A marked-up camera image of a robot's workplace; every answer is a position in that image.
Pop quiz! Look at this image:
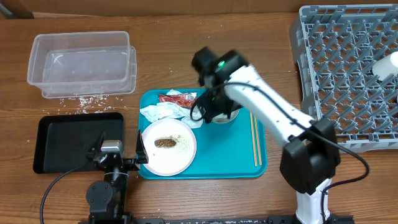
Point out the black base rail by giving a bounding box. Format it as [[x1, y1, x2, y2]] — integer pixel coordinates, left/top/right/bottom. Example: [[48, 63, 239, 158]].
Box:
[[77, 214, 355, 224]]

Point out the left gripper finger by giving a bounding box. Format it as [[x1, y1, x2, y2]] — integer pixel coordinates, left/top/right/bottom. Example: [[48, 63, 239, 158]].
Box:
[[136, 130, 149, 164], [90, 132, 106, 152]]

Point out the crumpled white tissue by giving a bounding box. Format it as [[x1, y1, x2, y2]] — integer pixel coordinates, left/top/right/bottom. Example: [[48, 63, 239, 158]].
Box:
[[140, 89, 203, 129]]

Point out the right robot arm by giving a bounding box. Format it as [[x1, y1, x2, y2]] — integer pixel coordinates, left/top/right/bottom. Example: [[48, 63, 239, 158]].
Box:
[[192, 47, 340, 223]]

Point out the wooden chopstick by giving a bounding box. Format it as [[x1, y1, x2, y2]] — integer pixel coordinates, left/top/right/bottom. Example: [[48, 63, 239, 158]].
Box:
[[249, 112, 258, 167], [254, 116, 262, 166]]

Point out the clear plastic bin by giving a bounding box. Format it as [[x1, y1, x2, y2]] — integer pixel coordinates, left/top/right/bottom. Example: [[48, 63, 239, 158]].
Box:
[[27, 31, 137, 99]]

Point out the white cup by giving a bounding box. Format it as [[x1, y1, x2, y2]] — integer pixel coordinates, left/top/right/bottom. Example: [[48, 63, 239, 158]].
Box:
[[372, 52, 398, 81]]

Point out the red snack wrapper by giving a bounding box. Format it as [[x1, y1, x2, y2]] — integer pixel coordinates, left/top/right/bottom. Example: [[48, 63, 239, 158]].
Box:
[[158, 93, 197, 108]]

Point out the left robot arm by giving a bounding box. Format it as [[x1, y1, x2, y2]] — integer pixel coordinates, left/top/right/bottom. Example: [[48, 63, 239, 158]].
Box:
[[86, 131, 149, 223]]

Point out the black plastic tray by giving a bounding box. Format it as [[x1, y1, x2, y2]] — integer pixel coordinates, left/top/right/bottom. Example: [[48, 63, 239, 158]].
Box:
[[33, 112, 124, 174]]

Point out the grey shallow bowl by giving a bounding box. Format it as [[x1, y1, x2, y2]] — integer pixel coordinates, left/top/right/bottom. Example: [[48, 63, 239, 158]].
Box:
[[212, 110, 239, 124]]

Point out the large white plate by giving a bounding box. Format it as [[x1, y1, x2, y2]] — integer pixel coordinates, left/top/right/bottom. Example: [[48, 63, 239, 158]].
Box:
[[142, 119, 197, 177]]

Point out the teal serving tray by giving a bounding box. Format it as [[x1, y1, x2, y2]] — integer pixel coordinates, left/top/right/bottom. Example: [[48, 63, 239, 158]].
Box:
[[137, 88, 268, 180]]

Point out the brown food scrap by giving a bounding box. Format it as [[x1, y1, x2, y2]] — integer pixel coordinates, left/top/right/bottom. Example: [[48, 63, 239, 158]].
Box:
[[154, 136, 180, 148]]

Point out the grey dishwasher rack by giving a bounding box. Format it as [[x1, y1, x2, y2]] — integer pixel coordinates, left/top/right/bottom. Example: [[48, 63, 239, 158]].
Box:
[[289, 4, 397, 152]]

